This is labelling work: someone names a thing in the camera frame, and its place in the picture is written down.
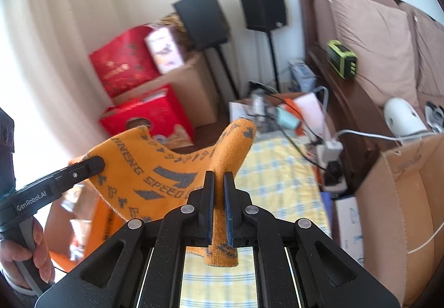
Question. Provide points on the person's left hand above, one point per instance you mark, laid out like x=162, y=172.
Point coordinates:
x=11, y=253

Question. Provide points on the red gift box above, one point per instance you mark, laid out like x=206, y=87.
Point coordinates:
x=160, y=111

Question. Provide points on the orange cardboard tray box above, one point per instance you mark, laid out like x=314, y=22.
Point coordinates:
x=77, y=225

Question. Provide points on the right black speaker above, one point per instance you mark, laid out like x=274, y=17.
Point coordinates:
x=266, y=16

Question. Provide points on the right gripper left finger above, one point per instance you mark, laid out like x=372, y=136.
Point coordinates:
x=187, y=226

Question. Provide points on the left black speaker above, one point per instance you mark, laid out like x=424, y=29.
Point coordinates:
x=207, y=28

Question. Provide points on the large brown cardboard box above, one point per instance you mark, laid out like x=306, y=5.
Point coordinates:
x=400, y=204

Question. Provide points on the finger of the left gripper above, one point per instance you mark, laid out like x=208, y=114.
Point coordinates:
x=74, y=174

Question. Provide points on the white power strip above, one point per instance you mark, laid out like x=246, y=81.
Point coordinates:
x=329, y=151

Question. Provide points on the green black portable radio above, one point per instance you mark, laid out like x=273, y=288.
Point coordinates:
x=342, y=59

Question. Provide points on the white rounded device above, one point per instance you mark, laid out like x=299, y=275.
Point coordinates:
x=401, y=118

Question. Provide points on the red tea gift bag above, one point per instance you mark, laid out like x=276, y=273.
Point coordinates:
x=125, y=62

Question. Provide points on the brown carton behind table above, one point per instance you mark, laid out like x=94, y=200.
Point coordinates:
x=192, y=84

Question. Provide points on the grey blue small box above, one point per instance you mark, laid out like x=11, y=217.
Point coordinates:
x=302, y=78

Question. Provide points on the brown sofa with cushions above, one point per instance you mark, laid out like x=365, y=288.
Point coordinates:
x=399, y=51

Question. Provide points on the black speaker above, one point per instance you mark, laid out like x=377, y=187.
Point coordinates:
x=266, y=16
x=207, y=28

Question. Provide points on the yellow checkered tablecloth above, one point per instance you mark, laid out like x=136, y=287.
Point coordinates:
x=279, y=180

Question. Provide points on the white curtain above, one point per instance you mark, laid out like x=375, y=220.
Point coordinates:
x=48, y=85

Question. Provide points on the pink white tissue pack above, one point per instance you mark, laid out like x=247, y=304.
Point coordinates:
x=164, y=47

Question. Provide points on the orange grey patterned towel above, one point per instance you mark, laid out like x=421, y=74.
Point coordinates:
x=145, y=180

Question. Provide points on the white printed carton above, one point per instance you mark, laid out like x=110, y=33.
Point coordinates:
x=347, y=227

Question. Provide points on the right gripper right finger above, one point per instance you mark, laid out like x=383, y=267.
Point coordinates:
x=248, y=225

